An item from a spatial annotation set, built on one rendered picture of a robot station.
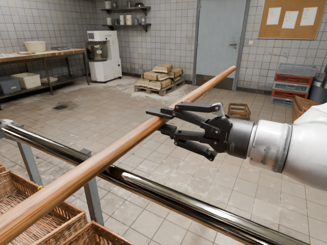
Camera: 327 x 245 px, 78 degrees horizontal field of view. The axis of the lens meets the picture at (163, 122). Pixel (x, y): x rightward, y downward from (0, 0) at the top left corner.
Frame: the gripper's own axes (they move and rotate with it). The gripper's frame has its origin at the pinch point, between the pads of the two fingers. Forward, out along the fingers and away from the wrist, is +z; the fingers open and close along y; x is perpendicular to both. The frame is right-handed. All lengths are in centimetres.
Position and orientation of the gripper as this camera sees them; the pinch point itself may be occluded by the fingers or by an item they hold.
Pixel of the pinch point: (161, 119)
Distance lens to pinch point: 48.3
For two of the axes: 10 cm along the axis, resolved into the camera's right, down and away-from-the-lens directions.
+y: 0.0, 9.1, 4.2
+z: -8.7, -2.1, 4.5
